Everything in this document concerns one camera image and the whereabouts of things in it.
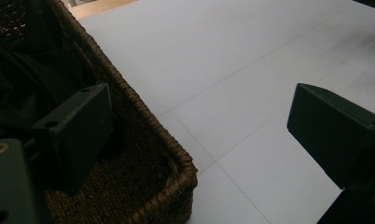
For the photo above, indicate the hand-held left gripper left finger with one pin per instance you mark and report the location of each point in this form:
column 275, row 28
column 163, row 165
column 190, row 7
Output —
column 75, row 137

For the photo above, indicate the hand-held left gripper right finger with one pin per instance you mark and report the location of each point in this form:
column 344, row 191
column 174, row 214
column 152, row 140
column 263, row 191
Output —
column 338, row 137

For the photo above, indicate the brown wicker basket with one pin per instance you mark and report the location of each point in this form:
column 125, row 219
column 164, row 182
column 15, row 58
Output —
column 139, row 130

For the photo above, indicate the white table mat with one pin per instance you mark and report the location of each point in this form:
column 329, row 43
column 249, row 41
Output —
column 238, row 77

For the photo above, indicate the wooden table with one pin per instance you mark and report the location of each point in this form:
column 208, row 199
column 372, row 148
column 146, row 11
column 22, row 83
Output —
column 95, row 7

